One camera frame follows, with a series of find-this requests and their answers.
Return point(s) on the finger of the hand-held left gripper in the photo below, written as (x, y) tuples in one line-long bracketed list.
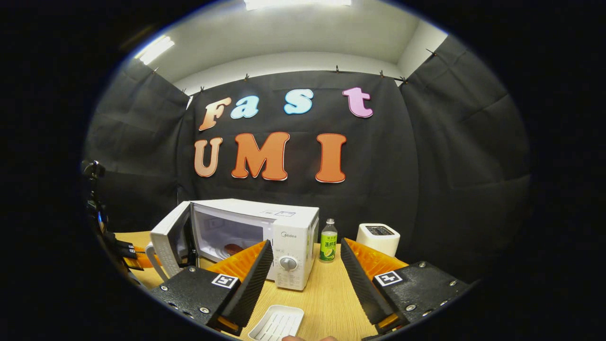
[(128, 248), (144, 262)]

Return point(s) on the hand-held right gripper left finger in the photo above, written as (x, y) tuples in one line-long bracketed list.
[(248, 291)]

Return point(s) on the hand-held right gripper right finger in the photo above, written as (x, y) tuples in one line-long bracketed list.
[(362, 289)]

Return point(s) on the reddish-brown meat piece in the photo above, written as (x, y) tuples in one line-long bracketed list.
[(233, 249)]

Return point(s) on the white microwave oven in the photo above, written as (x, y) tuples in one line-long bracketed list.
[(293, 237)]

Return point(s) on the white ribbed tray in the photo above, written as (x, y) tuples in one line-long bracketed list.
[(277, 324)]

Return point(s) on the white toaster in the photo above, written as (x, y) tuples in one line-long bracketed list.
[(378, 241)]

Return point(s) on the green label drink bottle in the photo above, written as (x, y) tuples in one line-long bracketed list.
[(328, 246)]

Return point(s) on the black backdrop cloth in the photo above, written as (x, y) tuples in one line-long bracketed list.
[(450, 189)]

